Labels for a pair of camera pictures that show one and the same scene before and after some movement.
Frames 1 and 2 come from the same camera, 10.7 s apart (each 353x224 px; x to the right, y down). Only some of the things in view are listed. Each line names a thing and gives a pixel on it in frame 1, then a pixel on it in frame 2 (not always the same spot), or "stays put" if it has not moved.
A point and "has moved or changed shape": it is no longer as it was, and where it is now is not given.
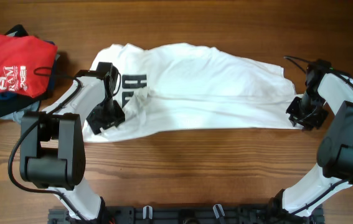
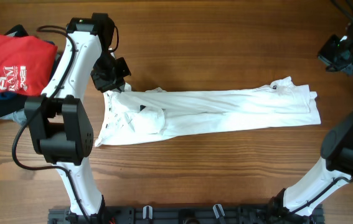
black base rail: x=184 y=214 stays put
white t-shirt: x=175 y=84 has moved or changed shape
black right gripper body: x=305 y=112 to x=330 y=55
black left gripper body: x=104 y=117 to x=111 y=82
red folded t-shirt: x=15 y=65 stays put
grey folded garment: x=17 y=116 stays put
